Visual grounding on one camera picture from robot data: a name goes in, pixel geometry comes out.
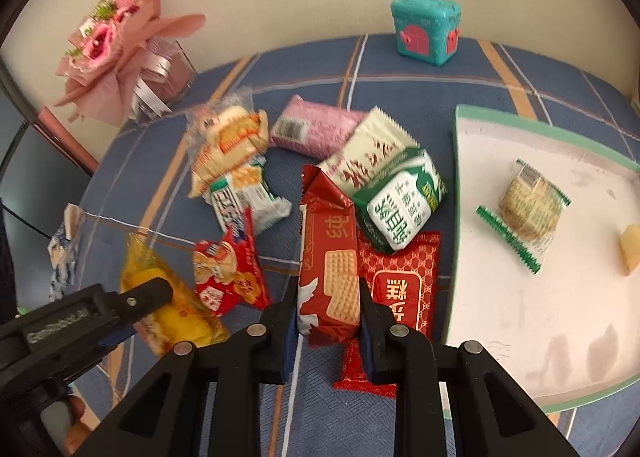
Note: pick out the blue and white paper packet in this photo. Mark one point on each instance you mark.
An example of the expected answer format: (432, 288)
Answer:
(65, 252)

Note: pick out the clear bread snack packet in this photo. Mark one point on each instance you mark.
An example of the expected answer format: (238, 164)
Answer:
(225, 142)

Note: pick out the clear green-edged snack packet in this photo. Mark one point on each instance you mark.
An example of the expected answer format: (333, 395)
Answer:
(527, 212)

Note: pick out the green-white cracker packet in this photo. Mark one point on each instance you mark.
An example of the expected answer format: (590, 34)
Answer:
(255, 197)

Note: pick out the pink snack packet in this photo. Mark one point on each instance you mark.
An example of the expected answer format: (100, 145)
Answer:
(315, 127)

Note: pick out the small red snack packet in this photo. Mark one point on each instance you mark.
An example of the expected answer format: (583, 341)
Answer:
(227, 272)

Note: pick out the red milk biscuit packet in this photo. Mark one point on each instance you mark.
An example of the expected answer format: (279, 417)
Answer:
(327, 257)

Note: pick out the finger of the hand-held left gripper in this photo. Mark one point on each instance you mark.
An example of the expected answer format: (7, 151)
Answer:
(145, 297)

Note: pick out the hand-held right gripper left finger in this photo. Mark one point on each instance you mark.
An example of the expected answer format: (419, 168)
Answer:
(287, 357)

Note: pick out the green and white biscuit packet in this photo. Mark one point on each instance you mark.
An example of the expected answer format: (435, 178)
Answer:
(400, 207)

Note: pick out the clear pink gift box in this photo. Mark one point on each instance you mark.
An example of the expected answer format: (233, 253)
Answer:
(175, 72)

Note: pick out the teal toy box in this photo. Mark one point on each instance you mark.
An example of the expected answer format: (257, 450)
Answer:
(425, 32)

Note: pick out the pink flower bouquet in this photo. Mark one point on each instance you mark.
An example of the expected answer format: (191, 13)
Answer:
(115, 42)

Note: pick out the cream packet with red lettering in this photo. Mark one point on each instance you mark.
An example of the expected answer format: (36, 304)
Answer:
(365, 152)

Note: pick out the pale yellow wrapped pastry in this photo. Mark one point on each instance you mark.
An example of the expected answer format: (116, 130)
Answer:
(631, 249)

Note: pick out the blue plaid bedsheet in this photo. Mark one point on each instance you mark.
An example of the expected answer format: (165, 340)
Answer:
(425, 87)

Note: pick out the red gold-patterned cake packet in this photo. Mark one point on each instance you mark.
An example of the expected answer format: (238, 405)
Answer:
(400, 287)

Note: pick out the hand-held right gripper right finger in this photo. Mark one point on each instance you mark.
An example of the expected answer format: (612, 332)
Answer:
(367, 352)

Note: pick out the white tray with green rim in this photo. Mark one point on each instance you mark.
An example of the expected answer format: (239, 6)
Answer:
(500, 327)

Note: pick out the yellow cake packet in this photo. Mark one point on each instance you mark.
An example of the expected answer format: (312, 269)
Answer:
(185, 322)

